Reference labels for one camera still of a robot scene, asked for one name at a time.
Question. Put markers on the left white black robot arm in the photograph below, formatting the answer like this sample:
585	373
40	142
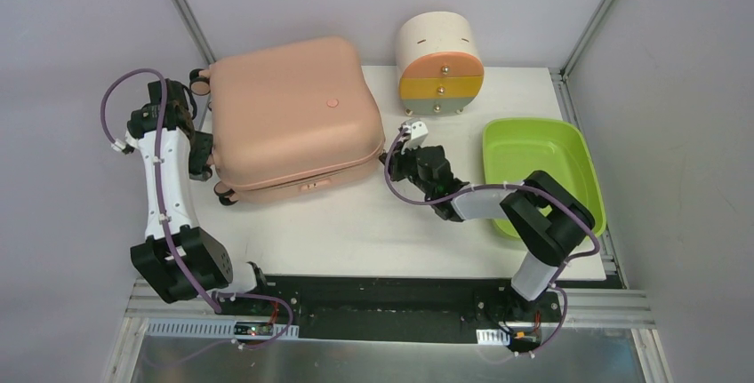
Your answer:
178	258

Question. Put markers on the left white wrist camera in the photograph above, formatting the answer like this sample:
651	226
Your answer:
122	146

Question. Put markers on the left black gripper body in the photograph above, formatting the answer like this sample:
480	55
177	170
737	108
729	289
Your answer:
200	153

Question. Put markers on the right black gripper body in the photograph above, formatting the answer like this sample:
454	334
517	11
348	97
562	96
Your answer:
398	163

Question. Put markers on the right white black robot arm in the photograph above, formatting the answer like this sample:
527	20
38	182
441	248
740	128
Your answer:
549	220

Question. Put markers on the cream three-drawer round cabinet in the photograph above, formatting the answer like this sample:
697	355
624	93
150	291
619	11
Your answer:
439	68

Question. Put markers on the pink hard-shell suitcase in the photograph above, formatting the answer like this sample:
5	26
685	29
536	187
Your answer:
290	120

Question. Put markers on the green plastic tray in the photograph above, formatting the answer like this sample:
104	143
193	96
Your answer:
513	148

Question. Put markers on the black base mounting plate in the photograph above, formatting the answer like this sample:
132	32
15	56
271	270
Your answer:
422	327

